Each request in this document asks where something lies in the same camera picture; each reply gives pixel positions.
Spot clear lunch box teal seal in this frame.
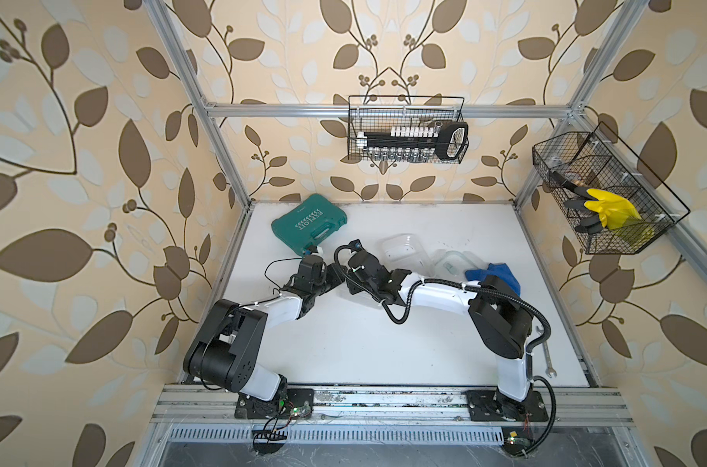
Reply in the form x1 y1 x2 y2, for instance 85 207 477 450
380 233 433 276

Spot lunch box lid teal seal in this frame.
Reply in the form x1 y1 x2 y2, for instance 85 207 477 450
433 250 488 282

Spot blue cleaning cloth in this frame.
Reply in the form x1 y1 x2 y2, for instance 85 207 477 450
464 263 521 296

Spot small clear lunch box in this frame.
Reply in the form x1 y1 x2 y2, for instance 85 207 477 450
335 282 382 309

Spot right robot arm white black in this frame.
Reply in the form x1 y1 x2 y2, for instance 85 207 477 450
342 249 534 403

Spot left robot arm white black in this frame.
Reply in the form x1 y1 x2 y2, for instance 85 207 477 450
183 254 345 405

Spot green plastic tool case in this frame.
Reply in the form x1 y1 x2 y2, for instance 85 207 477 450
271 194 347 255

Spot black socket set holder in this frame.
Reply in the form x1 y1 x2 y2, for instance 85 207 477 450
353 122 469 163

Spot silver combination wrench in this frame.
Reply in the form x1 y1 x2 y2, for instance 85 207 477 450
532 325 558 379

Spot black pliers in basket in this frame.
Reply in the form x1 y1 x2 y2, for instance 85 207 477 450
551 171 603 235

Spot yellow rubber glove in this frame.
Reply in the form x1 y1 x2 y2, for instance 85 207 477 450
584 189 642 231

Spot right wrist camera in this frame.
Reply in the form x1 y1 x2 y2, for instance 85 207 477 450
349 239 365 252

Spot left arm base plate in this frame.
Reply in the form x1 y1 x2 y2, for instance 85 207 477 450
235 387 314 420

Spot back black wire basket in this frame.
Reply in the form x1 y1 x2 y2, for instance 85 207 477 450
347 95 469 165

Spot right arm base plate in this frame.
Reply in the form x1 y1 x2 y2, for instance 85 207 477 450
463 389 549 422

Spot aluminium front rail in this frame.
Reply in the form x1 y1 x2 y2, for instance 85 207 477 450
151 383 635 428

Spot black corrugated cable conduit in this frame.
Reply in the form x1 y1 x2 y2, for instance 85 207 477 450
333 243 558 456

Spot side black wire basket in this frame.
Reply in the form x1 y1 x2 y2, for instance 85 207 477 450
532 122 691 255

